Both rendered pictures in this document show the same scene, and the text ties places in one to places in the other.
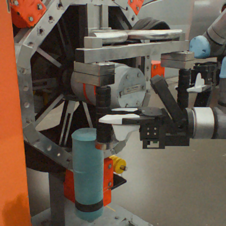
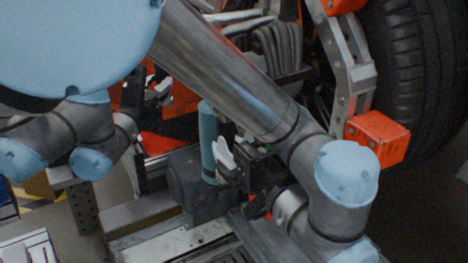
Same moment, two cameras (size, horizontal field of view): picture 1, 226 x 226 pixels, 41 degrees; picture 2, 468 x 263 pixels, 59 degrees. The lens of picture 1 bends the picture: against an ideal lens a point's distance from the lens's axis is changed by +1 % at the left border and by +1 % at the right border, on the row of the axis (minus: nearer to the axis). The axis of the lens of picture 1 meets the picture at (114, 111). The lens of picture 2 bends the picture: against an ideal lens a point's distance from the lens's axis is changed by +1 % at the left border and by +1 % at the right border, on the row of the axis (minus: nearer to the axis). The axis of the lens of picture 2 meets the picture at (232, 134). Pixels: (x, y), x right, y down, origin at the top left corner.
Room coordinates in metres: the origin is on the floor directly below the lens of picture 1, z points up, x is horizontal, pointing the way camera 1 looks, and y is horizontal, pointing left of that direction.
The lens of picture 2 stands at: (1.10, -0.82, 1.31)
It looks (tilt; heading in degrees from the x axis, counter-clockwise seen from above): 35 degrees down; 106
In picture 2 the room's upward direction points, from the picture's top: straight up
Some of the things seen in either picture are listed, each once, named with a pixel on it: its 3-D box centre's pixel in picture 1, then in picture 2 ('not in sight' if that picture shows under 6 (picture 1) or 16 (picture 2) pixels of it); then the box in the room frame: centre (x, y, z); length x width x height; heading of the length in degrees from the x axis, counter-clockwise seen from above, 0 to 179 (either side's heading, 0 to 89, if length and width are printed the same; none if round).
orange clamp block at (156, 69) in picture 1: (151, 70); (374, 140); (1.18, -0.15, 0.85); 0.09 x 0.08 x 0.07; 135
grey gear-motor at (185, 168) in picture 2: not in sight; (224, 181); (0.75, 0.30, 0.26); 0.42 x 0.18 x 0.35; 45
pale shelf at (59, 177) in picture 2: not in sight; (66, 145); (0.21, 0.14, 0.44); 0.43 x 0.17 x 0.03; 135
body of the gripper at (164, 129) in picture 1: (163, 126); (137, 114); (0.67, -0.12, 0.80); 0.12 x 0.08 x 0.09; 90
